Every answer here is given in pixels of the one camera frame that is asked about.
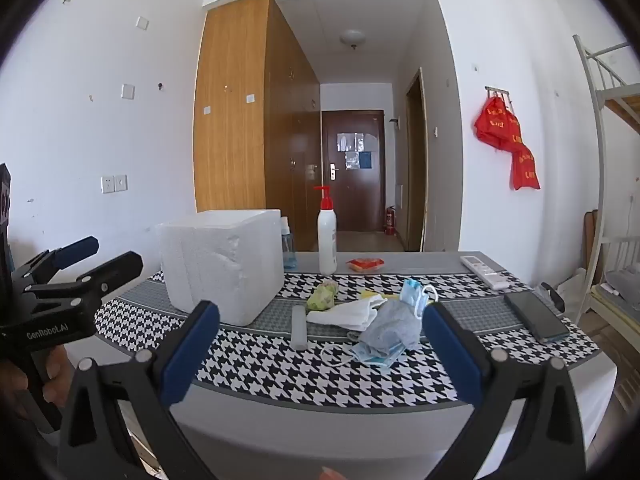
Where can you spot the grey cloth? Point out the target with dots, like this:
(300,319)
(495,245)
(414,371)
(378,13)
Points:
(392,327)

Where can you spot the grey rubber bar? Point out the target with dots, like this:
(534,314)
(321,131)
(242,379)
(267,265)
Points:
(299,327)

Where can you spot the white plastic bag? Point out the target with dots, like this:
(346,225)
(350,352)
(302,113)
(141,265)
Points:
(572,290)

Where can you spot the person's right hand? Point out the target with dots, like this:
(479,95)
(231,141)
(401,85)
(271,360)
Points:
(332,474)

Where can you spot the black smartphone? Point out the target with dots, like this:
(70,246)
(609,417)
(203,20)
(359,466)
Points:
(536,316)

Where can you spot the wooden boards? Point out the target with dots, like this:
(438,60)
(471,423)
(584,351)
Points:
(594,245)

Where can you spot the white tissue paper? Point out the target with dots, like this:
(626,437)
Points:
(345,315)

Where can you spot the white bunk bed frame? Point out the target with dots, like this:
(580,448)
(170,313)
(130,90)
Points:
(595,95)

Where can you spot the dark brown door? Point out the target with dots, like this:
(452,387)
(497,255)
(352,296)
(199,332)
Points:
(352,195)

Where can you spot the wooden wardrobe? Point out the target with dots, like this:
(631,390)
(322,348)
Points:
(230,110)

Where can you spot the ceiling lamp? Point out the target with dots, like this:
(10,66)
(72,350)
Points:
(353,38)

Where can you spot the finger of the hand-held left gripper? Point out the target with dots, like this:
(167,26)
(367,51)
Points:
(112,270)
(77,251)

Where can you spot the white foam box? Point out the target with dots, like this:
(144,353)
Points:
(215,265)

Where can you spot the papers on door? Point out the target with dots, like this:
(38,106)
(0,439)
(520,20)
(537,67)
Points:
(352,150)

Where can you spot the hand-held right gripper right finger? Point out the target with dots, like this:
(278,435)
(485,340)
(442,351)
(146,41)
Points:
(450,355)

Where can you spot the metal wall hook rack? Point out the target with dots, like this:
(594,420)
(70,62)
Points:
(497,91)

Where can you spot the white wall switch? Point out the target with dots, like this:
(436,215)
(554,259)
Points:
(128,91)
(143,23)

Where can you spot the green plastic bag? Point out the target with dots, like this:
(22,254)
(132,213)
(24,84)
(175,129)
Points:
(321,297)

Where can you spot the houndstooth tablecloth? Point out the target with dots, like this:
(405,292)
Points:
(280,365)

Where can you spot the wooden side door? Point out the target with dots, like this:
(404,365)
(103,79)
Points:
(416,170)

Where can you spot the white wall socket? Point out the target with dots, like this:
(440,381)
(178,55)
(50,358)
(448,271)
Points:
(114,183)

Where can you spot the red snack packet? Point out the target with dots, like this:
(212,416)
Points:
(365,264)

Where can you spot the white pump bottle red cap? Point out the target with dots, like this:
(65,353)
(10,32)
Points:
(327,240)

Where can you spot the small clear spray bottle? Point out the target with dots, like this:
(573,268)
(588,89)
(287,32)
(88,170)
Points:
(289,252)

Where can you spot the white remote control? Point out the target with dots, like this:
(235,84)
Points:
(485,271)

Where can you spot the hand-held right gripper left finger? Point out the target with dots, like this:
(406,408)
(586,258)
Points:
(190,352)

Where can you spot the yellow foam net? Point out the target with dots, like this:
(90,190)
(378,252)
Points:
(371,294)

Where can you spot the blue face mask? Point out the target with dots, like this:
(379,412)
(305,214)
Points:
(380,357)
(412,295)

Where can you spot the red hanging bags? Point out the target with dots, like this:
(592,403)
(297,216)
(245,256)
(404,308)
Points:
(505,132)

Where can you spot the red fire extinguisher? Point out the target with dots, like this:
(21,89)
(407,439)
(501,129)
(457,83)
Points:
(390,221)

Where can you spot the person's left hand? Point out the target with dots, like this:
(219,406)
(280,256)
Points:
(60,375)

